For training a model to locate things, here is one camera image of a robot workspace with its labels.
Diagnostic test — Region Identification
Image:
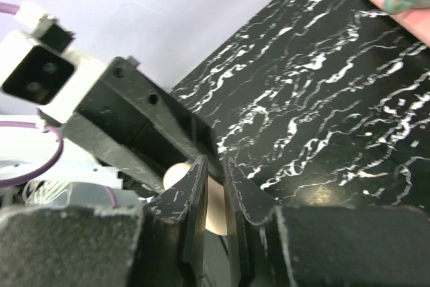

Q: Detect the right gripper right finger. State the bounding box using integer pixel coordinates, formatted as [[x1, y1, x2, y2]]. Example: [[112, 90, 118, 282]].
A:
[[223, 157, 429, 286]]

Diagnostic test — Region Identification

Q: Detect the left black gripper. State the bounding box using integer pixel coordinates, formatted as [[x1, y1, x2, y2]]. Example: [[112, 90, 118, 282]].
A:
[[61, 57, 222, 194]]

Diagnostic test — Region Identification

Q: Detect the pink three-tier wooden shelf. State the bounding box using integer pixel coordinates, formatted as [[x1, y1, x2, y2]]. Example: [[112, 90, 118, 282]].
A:
[[357, 0, 430, 48]]

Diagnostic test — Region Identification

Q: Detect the beige earbud charging case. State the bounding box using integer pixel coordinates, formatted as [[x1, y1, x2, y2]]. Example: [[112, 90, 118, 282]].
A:
[[163, 163, 227, 236]]

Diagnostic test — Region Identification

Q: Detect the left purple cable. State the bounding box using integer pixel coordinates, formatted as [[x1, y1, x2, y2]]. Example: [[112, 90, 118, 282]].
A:
[[0, 1, 118, 207]]

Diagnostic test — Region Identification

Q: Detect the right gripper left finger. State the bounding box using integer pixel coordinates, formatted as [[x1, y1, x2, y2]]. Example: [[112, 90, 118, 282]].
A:
[[1, 156, 208, 286]]

